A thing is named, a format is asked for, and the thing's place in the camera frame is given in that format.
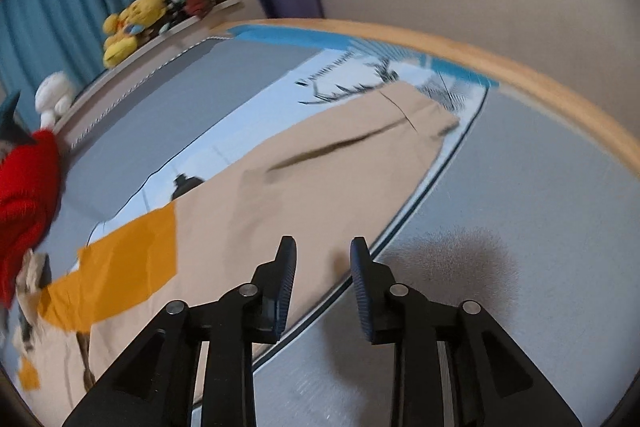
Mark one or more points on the wooden bed frame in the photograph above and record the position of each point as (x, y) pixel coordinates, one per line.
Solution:
(505, 57)

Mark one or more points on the light blue deer-print blanket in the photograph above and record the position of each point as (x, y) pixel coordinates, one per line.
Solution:
(235, 127)

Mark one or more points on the white plush toy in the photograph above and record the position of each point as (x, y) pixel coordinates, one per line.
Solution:
(52, 94)

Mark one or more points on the grey bedside ledge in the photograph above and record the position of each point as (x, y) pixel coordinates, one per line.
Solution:
(150, 52)

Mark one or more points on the yellow plush toy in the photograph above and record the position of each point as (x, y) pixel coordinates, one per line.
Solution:
(131, 27)

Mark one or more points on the red knitted blanket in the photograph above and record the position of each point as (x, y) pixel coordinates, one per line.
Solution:
(25, 202)

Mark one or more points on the beige and orange garment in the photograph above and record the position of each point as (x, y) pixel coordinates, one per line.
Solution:
(310, 187)

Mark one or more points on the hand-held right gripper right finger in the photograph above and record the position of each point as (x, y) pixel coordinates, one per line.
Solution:
(361, 294)

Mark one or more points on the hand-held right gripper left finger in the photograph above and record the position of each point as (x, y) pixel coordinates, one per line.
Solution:
(284, 292)

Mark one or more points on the dark blurred object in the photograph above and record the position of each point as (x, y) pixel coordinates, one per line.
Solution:
(12, 122)

